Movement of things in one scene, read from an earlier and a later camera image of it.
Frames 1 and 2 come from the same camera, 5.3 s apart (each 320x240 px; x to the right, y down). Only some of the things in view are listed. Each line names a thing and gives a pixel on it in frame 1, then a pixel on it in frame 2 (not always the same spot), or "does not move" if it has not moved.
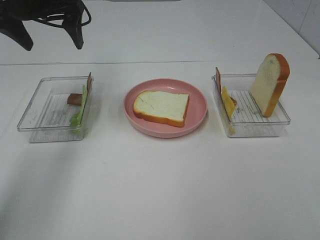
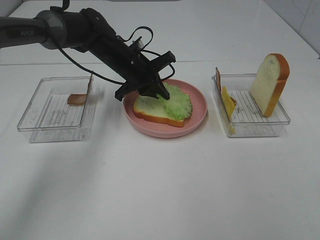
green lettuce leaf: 75,119 to 179,106
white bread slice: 169,107 does not move
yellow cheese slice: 230,108 does not move
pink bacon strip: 218,80 does not move
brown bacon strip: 76,99 does not move
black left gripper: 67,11 to 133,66
